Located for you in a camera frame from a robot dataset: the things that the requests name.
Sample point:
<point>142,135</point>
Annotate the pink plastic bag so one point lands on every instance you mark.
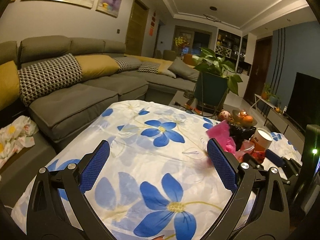
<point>221,134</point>

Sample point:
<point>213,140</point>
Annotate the green potted plant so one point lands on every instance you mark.
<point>217,77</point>

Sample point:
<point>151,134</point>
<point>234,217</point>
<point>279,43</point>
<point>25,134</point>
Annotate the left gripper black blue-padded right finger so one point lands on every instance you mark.
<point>257,208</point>

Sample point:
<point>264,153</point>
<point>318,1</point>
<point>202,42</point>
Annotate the wooden door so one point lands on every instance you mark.
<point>136,28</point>

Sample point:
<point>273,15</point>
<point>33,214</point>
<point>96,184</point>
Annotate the black plastic bag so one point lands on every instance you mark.
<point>239,134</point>

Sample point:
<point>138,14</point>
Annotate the fruit bowl with oranges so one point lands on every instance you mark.
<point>243,119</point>

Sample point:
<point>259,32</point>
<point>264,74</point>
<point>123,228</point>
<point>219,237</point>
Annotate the red white plastic bag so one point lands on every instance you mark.
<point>249,147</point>

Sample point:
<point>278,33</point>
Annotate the houndstooth cushion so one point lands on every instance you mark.
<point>43,78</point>

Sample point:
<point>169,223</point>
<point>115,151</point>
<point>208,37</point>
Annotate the grey tv cabinet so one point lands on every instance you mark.
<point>284,126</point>

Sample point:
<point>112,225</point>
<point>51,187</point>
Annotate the white floral cloth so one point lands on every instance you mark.
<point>17,136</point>

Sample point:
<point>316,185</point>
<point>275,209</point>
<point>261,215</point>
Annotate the pink piggy figurine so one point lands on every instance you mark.
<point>224,115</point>

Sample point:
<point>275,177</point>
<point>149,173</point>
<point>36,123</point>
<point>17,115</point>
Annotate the mustard yellow cushion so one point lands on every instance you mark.
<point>96,66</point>

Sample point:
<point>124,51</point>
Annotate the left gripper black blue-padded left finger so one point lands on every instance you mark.
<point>46,216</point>

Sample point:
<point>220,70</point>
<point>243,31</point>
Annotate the black television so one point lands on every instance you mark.
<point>303,107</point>

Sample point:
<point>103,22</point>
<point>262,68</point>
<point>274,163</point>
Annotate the white orange paper cup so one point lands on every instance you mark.
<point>262,140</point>

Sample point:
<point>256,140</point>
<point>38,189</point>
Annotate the grey sectional sofa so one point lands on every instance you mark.
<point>63,114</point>

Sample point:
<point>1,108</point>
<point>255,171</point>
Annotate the glass coffee table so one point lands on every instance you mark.
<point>194,106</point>

